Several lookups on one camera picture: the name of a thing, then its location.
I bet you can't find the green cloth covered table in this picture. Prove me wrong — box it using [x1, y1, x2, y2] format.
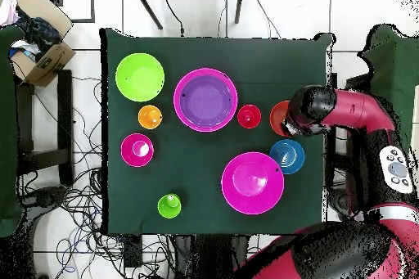
[0, 25, 25, 238]
[358, 24, 419, 162]

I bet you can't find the small magenta bowl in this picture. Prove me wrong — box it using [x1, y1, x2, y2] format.
[119, 133, 155, 168]

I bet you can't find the light green cup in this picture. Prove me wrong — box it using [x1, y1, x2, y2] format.
[156, 192, 182, 220]

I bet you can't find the red cup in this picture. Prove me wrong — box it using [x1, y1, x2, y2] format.
[237, 104, 263, 129]

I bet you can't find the cardboard box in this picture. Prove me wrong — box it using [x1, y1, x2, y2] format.
[8, 0, 77, 88]

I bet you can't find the large pink bowl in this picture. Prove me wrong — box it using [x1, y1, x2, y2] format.
[173, 67, 239, 133]
[221, 151, 286, 216]

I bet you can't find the blue bowl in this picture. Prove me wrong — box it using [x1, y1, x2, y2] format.
[268, 138, 306, 176]

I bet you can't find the pink cloth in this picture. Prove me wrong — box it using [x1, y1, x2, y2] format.
[0, 0, 20, 27]

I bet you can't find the tangle of black cables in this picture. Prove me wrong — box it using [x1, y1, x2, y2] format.
[17, 75, 176, 279]

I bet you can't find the purple bowl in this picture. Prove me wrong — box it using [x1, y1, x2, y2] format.
[178, 74, 234, 128]

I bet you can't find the orange-red bowl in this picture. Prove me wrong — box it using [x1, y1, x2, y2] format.
[268, 100, 292, 137]

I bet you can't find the black stool frame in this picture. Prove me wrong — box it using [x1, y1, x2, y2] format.
[14, 69, 74, 187]

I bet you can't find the dark blue clothing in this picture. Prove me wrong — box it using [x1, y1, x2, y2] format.
[16, 8, 62, 61]

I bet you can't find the dark green tablecloth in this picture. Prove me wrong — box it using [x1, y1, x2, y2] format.
[99, 27, 336, 237]

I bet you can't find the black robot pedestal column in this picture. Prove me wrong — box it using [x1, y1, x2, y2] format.
[173, 234, 251, 279]

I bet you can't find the orange cup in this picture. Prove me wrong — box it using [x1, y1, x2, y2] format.
[137, 104, 164, 130]

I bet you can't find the black power box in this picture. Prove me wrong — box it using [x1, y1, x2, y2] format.
[122, 234, 144, 268]

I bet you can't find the dark grey chair base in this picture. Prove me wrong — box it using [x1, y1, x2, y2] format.
[17, 185, 70, 218]
[327, 188, 356, 223]

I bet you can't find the black power cable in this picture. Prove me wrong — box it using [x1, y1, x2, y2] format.
[164, 0, 187, 38]

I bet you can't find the light green bowl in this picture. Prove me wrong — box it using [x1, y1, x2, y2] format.
[115, 52, 165, 103]

